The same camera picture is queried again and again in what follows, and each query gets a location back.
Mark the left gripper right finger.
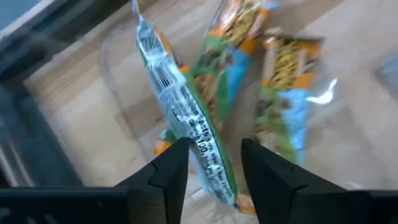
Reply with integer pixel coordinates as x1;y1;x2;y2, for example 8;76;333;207
241;138;348;224

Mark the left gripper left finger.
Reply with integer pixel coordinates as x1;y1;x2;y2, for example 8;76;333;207
114;137;190;224

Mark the orange granola bar wrapper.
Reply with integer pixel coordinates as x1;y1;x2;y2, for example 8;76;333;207
154;0;279;156
132;0;259;217
253;27;338;166

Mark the clear plastic bin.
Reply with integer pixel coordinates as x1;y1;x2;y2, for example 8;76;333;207
99;18;398;224

